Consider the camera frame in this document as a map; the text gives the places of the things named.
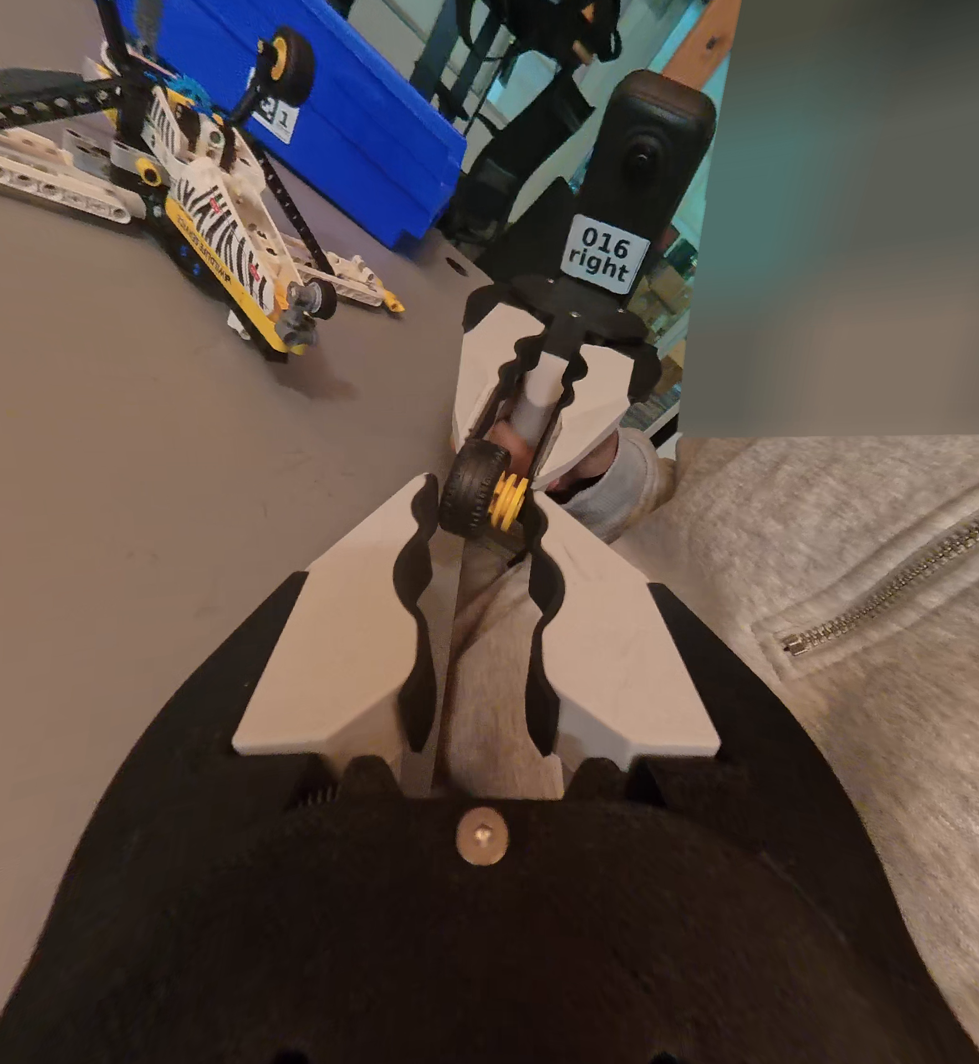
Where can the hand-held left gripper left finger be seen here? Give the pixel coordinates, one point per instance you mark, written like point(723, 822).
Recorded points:
point(331, 665)

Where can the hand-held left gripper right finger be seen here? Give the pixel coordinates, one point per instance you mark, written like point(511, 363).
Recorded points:
point(631, 665)

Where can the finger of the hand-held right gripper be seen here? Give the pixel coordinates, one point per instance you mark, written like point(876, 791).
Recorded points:
point(481, 366)
point(602, 399)

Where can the black lego tyre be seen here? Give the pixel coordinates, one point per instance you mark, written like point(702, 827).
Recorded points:
point(473, 490)

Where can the lego airplane model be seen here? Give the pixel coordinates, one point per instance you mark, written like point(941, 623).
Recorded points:
point(215, 224)

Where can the person's right forearm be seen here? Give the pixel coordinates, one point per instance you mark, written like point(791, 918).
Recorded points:
point(631, 490)

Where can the person's right hand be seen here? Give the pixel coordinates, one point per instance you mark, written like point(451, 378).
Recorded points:
point(513, 447)

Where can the black chair seat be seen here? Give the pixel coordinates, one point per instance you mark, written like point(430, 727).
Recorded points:
point(531, 237)

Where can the blue plastic bin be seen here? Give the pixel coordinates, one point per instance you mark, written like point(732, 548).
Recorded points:
point(356, 125)

